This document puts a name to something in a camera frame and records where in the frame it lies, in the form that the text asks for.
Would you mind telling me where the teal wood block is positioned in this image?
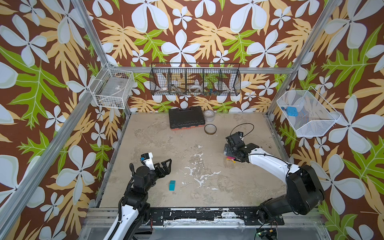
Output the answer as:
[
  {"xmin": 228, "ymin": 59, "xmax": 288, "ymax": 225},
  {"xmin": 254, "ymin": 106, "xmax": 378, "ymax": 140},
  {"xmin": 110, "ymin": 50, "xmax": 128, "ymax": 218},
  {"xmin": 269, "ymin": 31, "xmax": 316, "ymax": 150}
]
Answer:
[{"xmin": 169, "ymin": 181, "xmax": 176, "ymax": 191}]

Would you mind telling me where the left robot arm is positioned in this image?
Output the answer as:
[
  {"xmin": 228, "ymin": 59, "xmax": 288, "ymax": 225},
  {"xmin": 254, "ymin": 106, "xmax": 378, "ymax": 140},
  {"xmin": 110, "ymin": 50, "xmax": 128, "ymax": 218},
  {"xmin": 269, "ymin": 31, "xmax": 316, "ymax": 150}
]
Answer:
[{"xmin": 104, "ymin": 159, "xmax": 172, "ymax": 240}]

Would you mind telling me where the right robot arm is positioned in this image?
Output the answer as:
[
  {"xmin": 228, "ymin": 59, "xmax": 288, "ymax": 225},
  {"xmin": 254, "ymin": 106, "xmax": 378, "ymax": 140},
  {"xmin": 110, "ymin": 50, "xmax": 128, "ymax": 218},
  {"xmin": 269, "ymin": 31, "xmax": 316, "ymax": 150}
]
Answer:
[{"xmin": 224, "ymin": 132, "xmax": 325, "ymax": 224}]

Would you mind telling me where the brown tape roll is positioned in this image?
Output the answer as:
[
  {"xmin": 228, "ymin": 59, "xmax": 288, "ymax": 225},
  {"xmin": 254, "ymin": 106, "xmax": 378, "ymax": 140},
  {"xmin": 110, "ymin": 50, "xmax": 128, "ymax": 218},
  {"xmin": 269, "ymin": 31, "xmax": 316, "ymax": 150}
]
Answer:
[{"xmin": 204, "ymin": 124, "xmax": 217, "ymax": 135}]

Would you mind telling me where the black tool case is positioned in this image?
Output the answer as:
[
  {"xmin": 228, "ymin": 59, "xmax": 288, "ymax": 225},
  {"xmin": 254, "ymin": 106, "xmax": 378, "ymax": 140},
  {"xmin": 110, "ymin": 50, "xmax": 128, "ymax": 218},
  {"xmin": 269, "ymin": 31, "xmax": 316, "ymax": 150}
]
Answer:
[{"xmin": 168, "ymin": 106, "xmax": 206, "ymax": 130}]

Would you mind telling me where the blue object in basket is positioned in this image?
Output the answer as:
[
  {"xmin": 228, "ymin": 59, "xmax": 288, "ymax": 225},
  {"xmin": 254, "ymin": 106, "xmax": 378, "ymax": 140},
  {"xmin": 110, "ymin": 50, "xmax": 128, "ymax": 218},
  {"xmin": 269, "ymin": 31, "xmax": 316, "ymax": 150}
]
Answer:
[{"xmin": 285, "ymin": 107, "xmax": 299, "ymax": 117}]

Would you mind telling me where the white tape roll in basket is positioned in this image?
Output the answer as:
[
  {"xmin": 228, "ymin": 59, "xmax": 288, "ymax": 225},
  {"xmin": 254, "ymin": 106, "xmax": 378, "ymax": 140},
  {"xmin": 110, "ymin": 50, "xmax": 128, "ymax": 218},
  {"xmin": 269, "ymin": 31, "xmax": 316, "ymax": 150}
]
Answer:
[{"xmin": 189, "ymin": 85, "xmax": 203, "ymax": 95}]

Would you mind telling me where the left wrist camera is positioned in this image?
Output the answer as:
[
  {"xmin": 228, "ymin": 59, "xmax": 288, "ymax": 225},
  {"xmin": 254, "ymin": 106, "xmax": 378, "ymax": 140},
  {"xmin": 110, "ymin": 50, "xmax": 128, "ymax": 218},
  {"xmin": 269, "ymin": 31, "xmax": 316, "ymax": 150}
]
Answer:
[{"xmin": 140, "ymin": 153, "xmax": 155, "ymax": 171}]

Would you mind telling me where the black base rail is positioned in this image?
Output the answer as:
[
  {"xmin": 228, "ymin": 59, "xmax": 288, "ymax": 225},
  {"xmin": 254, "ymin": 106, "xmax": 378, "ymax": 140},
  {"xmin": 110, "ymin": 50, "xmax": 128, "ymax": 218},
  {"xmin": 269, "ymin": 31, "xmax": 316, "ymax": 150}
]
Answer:
[{"xmin": 123, "ymin": 206, "xmax": 285, "ymax": 226}]

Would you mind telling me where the white wire basket right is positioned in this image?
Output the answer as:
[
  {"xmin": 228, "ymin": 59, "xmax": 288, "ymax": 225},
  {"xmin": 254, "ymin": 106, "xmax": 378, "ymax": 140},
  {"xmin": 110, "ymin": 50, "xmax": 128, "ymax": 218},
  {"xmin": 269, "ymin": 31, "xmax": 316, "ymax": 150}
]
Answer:
[{"xmin": 277, "ymin": 87, "xmax": 342, "ymax": 138}]

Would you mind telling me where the white wire basket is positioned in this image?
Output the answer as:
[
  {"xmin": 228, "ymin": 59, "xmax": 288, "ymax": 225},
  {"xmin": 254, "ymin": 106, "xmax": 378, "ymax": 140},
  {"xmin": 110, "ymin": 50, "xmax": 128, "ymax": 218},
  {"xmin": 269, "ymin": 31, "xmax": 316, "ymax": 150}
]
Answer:
[
  {"xmin": 277, "ymin": 87, "xmax": 342, "ymax": 138},
  {"xmin": 90, "ymin": 64, "xmax": 135, "ymax": 110}
]

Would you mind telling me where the black wire basket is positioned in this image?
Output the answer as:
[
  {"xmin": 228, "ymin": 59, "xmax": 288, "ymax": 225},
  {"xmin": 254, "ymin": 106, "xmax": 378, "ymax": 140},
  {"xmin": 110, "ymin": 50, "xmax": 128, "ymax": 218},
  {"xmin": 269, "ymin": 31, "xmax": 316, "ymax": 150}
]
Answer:
[{"xmin": 149, "ymin": 63, "xmax": 242, "ymax": 96}]

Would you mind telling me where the white wire basket left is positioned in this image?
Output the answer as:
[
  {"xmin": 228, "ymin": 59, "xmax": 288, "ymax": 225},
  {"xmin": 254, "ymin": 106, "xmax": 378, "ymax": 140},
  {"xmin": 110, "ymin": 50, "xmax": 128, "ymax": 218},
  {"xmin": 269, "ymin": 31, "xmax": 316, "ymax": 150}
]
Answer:
[{"xmin": 90, "ymin": 64, "xmax": 135, "ymax": 110}]

